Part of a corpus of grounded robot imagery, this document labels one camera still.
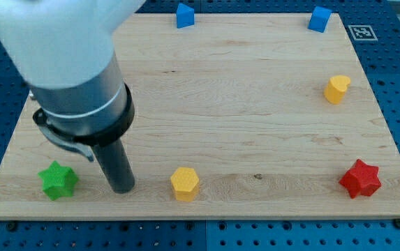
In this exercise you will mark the blue triangular block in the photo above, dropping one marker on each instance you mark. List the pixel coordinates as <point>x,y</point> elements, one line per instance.
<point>185,16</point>

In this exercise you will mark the black clamp ring mount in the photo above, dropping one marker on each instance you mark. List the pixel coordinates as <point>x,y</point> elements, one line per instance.
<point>96,144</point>

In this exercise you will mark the yellow heart block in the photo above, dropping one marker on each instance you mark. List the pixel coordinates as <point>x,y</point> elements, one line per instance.
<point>336,88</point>

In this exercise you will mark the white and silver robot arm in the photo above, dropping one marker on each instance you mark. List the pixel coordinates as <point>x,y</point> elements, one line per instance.
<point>64,51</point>

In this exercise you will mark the yellow hexagon block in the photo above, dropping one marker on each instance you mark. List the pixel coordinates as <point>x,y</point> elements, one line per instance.
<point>185,184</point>

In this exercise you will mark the red star block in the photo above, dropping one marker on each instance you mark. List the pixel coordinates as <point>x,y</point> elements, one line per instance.
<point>361,179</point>

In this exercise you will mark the light wooden board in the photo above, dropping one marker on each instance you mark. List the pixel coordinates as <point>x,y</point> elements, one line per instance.
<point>239,98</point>

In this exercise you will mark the blue cube block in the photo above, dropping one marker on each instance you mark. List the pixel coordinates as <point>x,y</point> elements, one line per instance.
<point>319,19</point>

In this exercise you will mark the green star block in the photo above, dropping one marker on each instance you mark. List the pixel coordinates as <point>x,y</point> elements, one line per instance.
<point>58,181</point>

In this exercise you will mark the white fiducial marker tag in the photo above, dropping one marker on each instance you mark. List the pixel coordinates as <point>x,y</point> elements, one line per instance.
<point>362,33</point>

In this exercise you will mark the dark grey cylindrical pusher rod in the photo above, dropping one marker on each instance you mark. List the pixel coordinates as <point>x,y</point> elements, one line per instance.
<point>115,165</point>

